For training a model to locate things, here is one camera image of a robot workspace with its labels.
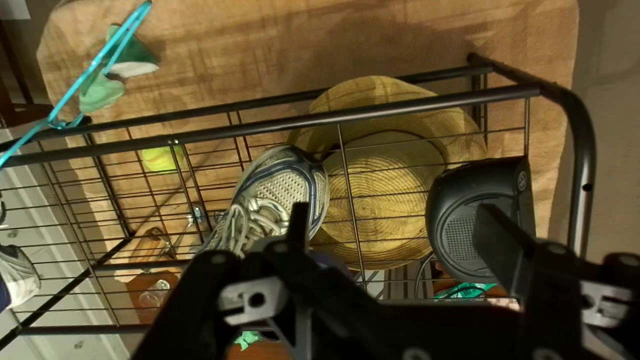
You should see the black metal shoe rack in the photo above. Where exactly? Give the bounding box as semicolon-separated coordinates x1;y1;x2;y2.
0;52;598;348

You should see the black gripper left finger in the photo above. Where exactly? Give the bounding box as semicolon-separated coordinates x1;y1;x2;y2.
284;199;315;255

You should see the teal plastic hanger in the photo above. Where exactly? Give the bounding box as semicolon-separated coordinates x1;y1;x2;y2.
0;0;156;169

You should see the yellow tennis ball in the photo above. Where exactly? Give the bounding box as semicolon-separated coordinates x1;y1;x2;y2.
139;143;190;177

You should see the white blue sneaker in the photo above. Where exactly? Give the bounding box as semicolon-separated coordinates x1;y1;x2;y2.
0;242;45;316

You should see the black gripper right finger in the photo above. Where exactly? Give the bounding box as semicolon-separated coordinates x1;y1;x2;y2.
472;202;540;295

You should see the brown blanket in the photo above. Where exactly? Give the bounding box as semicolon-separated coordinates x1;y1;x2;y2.
37;0;580;243

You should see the straw hat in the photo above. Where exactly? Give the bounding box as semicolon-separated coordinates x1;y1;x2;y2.
288;73;492;271

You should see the grey blue sneaker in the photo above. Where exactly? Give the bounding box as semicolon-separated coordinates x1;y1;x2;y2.
197;143;333;262

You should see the black round pan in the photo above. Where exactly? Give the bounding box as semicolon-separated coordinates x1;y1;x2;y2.
424;155;537;285

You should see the orange brown object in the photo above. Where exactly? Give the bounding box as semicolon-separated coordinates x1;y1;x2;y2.
125;265;184;327

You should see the green cloth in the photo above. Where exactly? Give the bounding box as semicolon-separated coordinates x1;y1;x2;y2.
79;23;163;116

